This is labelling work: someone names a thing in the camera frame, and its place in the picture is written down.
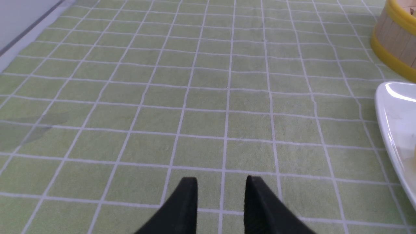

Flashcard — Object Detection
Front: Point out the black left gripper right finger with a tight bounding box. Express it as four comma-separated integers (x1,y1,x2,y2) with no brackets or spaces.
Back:
244,175,315,234

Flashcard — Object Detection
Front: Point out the white square plate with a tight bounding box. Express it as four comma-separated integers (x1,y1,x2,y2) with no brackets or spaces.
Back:
375,82,416,206

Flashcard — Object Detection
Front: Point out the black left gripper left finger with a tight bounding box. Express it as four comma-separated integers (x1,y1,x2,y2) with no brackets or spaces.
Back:
135,177,198,234

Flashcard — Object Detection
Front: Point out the green checkered tablecloth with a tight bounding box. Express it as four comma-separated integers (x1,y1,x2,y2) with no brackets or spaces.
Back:
0,0,415,234

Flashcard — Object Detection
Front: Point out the bamboo steamer basket yellow rim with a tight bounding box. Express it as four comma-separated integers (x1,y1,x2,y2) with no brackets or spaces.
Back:
370,0,416,83

